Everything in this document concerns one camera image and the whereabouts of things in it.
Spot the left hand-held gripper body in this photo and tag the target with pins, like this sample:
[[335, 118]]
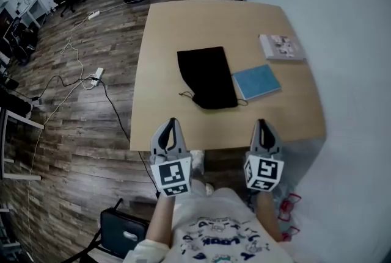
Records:
[[174, 174]]

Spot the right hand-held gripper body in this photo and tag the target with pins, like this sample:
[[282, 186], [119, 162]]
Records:
[[264, 170]]

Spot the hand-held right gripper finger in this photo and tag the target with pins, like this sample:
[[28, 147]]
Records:
[[276, 142], [255, 139]]

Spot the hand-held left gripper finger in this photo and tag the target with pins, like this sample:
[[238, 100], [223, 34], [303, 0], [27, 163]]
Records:
[[156, 139], [181, 141]]

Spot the person's left forearm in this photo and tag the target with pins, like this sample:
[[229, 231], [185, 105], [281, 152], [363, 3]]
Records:
[[159, 219]]

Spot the person's right forearm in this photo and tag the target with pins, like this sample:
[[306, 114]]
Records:
[[268, 216]]

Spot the person's white shoe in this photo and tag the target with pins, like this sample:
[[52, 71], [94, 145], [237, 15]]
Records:
[[198, 162], [209, 189]]

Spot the blue notebook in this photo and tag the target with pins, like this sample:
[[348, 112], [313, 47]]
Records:
[[256, 81]]

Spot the person's white printed shirt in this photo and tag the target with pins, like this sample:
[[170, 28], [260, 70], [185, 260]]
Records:
[[220, 225]]

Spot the black padded chair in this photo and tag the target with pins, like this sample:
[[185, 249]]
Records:
[[122, 225]]

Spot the white power strip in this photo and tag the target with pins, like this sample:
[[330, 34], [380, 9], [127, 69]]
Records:
[[99, 72], [94, 15]]

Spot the pink printed booklet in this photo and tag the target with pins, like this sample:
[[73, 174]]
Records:
[[282, 46]]

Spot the black wheeled equipment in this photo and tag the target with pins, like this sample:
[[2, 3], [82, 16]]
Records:
[[13, 103]]

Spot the black equipment pile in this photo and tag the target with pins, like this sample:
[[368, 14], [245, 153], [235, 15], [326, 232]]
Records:
[[18, 39]]

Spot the grey metal frame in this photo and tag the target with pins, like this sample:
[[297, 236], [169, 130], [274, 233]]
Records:
[[21, 121]]

